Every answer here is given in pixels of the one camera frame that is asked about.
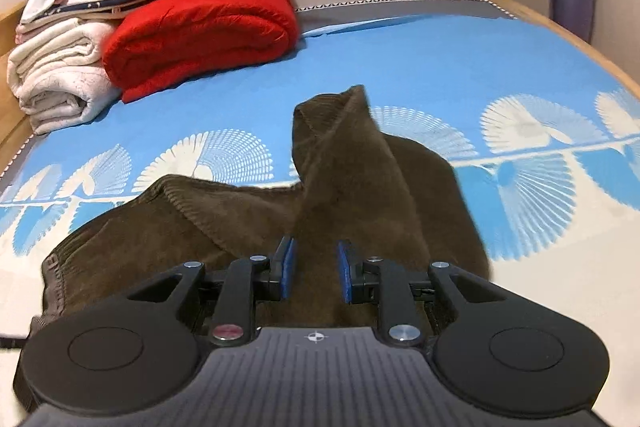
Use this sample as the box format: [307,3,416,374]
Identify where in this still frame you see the brown corduroy pants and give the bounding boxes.
[30,86,490,329]

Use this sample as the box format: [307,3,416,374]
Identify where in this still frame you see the blue white patterned bed sheet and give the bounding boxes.
[1,3,639,384]

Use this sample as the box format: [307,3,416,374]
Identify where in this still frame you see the red folded blanket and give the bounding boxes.
[102,0,299,103]

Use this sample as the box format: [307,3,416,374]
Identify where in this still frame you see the white folded quilt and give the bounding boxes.
[6,18,120,134]

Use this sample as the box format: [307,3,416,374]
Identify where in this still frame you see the purple board by wall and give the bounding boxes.
[549,0,596,43]

